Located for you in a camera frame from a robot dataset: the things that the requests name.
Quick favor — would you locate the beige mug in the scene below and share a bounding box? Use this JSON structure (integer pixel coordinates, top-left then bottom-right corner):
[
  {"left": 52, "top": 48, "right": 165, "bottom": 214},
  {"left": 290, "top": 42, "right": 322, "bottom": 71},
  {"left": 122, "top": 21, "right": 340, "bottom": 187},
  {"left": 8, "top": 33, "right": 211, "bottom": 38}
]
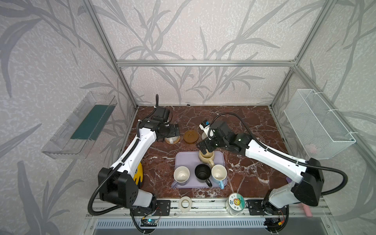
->
[{"left": 198, "top": 151, "right": 215, "bottom": 168}]

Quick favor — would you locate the brown wooden coaster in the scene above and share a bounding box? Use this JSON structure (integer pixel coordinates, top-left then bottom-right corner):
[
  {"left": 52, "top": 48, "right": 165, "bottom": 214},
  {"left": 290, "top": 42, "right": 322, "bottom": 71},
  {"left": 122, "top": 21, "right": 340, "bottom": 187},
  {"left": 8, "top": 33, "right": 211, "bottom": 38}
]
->
[{"left": 183, "top": 130, "right": 199, "bottom": 144}]

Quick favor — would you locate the beige spiral woven coaster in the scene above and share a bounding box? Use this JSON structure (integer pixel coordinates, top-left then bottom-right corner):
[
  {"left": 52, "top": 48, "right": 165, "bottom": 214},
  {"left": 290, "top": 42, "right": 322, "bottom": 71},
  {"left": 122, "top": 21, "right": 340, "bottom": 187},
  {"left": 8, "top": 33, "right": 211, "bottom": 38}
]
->
[{"left": 201, "top": 132, "right": 208, "bottom": 140}]

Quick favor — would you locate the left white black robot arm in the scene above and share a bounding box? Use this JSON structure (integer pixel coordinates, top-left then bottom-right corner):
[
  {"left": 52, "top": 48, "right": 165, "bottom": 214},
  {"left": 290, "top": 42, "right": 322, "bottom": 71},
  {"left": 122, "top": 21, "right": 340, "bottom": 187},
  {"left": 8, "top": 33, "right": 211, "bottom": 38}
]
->
[{"left": 87, "top": 105, "right": 180, "bottom": 216}]

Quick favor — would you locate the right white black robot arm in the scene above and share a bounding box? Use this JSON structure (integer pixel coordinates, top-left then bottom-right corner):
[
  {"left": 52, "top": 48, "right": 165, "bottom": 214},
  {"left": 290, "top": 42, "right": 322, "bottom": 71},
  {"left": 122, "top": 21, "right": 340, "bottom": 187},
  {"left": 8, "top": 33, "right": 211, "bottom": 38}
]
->
[{"left": 197, "top": 120, "right": 348, "bottom": 213}]

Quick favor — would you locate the lavender plastic tray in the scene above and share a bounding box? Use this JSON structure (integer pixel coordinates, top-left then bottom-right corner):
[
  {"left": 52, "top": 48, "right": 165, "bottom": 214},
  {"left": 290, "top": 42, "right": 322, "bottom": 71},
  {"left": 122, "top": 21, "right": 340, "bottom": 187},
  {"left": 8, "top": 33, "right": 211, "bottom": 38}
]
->
[{"left": 171, "top": 151, "right": 227, "bottom": 190}]

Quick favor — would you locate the black mug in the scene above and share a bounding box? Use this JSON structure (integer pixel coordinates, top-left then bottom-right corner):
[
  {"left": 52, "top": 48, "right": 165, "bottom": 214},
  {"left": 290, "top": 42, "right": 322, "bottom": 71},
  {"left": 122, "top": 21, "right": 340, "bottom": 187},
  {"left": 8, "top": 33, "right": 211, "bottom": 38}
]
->
[{"left": 194, "top": 164, "right": 212, "bottom": 188}]

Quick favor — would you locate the yellow work glove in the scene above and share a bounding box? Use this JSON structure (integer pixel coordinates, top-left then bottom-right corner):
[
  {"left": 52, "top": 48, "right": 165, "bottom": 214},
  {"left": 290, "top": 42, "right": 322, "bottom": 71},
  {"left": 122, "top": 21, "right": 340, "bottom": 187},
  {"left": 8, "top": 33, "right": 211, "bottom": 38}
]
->
[{"left": 133, "top": 163, "right": 144, "bottom": 188}]

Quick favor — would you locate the round lidded container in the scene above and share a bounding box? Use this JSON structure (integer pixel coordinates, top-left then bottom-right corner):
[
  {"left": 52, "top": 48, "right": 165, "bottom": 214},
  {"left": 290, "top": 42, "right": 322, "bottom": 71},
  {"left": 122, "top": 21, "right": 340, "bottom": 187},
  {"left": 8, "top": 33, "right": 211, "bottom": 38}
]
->
[{"left": 225, "top": 193, "right": 245, "bottom": 215}]

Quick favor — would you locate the white tape roll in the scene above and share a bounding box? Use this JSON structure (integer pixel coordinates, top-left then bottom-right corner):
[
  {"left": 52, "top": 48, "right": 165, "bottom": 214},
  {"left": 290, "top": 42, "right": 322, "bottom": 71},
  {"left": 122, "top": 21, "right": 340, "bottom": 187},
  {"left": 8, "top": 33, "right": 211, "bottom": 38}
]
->
[{"left": 178, "top": 196, "right": 193, "bottom": 212}]

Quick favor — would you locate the pink object in basket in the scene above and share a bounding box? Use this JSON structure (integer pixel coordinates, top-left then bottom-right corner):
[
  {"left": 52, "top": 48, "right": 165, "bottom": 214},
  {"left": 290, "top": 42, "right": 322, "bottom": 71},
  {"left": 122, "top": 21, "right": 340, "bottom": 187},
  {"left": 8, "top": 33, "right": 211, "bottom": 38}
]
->
[{"left": 305, "top": 144, "right": 318, "bottom": 155}]

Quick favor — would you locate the pink purple spatula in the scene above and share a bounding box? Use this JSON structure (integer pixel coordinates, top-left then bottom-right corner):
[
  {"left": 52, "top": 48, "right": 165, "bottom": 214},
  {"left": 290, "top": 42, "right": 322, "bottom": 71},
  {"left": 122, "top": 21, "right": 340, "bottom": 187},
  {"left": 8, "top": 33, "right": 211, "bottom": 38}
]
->
[{"left": 302, "top": 204, "right": 313, "bottom": 217}]

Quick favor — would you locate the white mug blue handle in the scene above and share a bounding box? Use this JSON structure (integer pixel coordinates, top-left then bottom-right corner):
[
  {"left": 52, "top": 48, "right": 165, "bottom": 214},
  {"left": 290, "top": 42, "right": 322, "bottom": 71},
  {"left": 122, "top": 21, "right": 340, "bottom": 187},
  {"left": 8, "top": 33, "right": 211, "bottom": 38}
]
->
[{"left": 211, "top": 164, "right": 227, "bottom": 190}]

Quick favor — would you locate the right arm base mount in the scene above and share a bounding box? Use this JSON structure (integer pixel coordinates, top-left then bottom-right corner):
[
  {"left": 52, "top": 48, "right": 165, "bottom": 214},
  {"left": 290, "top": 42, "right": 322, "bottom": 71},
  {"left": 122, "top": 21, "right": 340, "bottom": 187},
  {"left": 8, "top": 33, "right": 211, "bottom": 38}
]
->
[{"left": 245, "top": 199, "right": 289, "bottom": 216}]

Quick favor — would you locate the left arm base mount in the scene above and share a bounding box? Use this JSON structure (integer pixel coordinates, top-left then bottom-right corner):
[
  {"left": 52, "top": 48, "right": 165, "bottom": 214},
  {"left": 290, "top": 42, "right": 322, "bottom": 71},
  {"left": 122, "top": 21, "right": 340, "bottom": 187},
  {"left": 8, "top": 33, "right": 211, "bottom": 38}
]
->
[{"left": 131, "top": 199, "right": 171, "bottom": 216}]

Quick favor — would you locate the clear plastic wall bin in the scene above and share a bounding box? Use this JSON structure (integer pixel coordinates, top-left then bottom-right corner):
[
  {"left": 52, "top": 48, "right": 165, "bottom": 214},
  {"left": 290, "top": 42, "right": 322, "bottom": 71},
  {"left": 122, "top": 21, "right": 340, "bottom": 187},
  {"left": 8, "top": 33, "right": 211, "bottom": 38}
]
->
[{"left": 42, "top": 92, "right": 118, "bottom": 160}]

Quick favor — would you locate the white wire mesh basket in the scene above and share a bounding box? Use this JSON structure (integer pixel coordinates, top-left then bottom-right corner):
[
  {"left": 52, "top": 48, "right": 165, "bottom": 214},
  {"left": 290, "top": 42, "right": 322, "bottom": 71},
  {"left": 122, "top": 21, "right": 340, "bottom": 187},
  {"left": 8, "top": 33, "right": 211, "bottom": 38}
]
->
[{"left": 284, "top": 89, "right": 356, "bottom": 160}]

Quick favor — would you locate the aluminium front rail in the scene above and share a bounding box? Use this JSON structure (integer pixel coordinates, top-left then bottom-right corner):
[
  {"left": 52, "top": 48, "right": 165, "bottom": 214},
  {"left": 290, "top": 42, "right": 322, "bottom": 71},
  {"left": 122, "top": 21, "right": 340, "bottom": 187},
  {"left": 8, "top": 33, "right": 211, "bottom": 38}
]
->
[{"left": 93, "top": 198, "right": 333, "bottom": 219}]

